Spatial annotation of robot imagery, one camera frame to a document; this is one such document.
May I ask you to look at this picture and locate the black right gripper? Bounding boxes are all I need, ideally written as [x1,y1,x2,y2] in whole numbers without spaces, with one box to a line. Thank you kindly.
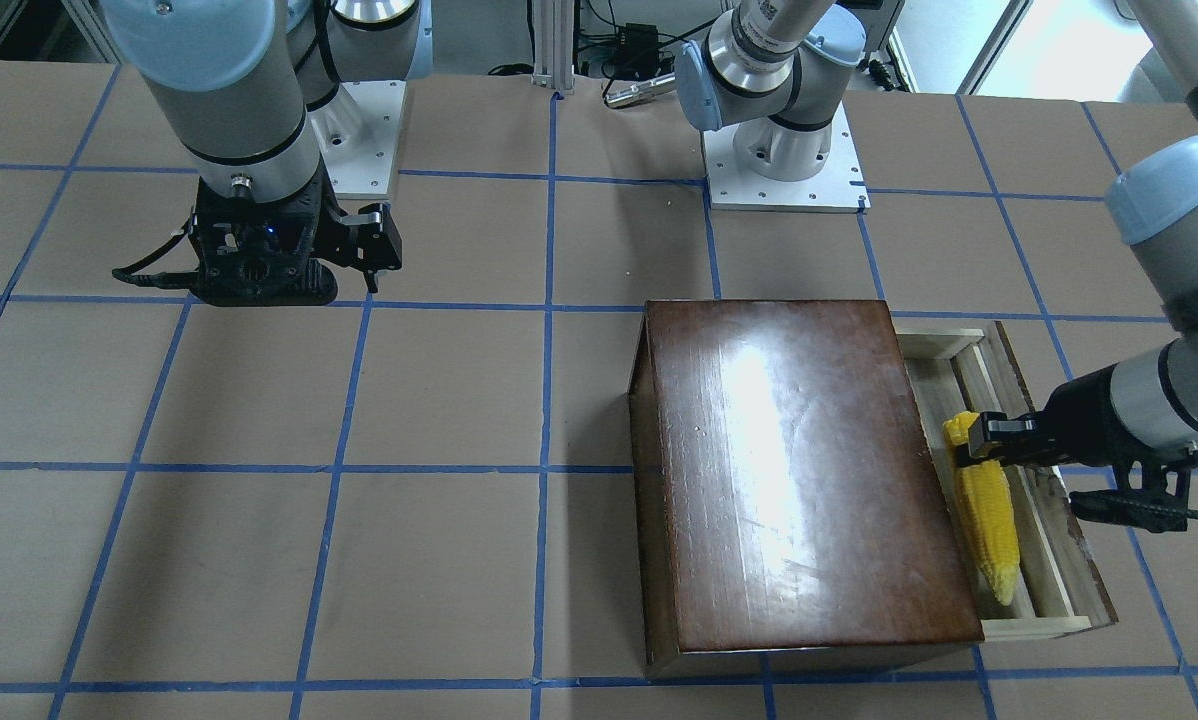
[189,176,338,307]

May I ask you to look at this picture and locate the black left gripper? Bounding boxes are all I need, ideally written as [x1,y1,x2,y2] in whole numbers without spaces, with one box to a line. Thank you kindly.
[952,365,1125,468]

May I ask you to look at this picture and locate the yellow corn cob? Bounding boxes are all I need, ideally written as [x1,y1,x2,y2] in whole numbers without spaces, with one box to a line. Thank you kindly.
[942,410,1019,606]

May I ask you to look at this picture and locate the dark wooden drawer box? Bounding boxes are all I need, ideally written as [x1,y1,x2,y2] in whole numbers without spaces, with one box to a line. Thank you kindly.
[627,300,1119,680]

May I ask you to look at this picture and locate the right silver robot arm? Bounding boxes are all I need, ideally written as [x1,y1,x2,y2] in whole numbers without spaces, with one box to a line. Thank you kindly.
[102,1,432,307]

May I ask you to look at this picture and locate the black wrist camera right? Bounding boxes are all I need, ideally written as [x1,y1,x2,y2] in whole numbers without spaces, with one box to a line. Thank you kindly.
[331,202,403,278]

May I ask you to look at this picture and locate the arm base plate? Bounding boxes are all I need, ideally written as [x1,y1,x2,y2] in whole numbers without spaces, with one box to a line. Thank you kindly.
[701,104,872,213]
[308,79,409,202]

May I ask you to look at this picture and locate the aluminium frame post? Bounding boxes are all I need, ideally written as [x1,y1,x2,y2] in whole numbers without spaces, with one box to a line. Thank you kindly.
[530,1,577,99]

